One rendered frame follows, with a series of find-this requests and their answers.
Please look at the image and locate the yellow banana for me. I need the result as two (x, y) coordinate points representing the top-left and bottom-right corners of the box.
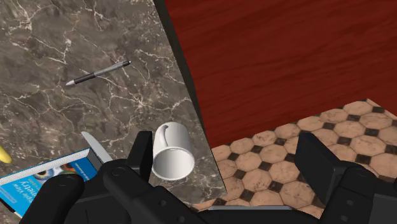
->
(0, 144), (13, 165)

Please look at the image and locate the silver knife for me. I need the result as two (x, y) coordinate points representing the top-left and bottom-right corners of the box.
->
(81, 131), (113, 164)

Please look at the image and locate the white mug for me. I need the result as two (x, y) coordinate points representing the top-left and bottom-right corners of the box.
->
(151, 121), (196, 181)

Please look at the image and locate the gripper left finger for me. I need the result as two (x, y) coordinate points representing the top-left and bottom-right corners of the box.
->
(19, 130), (208, 224)

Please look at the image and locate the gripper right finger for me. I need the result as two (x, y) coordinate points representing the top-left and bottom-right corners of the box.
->
(294, 132), (397, 224)

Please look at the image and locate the blue book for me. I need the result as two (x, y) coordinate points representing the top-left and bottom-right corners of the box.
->
(0, 148), (104, 218)

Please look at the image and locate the grey and black pen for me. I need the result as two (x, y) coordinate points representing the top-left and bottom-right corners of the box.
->
(65, 60), (132, 87)

